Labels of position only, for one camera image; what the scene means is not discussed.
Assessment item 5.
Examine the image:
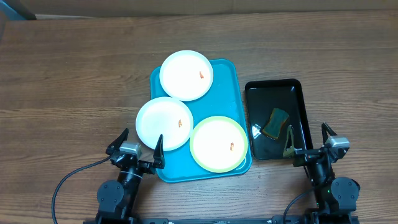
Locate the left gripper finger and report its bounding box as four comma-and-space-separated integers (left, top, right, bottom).
153, 134, 165, 169
106, 128, 129, 155

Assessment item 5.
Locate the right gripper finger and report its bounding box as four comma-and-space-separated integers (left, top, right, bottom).
282, 125, 295, 158
321, 123, 337, 144

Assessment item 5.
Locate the green and yellow sponge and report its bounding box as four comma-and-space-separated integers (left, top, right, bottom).
261, 108, 289, 140

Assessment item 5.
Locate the white plate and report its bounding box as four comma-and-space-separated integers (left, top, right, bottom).
136, 96, 193, 151
159, 50, 214, 101

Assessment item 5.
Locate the light green rimmed plate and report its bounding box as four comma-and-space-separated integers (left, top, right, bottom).
190, 116, 248, 173

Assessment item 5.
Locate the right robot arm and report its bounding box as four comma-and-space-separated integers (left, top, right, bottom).
282, 123, 361, 223

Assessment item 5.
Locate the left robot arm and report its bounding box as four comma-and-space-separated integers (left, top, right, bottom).
94, 129, 165, 224

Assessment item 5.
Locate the black rectangular water tray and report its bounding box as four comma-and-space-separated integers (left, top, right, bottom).
245, 79, 313, 161

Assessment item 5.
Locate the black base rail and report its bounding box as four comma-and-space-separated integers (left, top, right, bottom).
83, 215, 360, 224

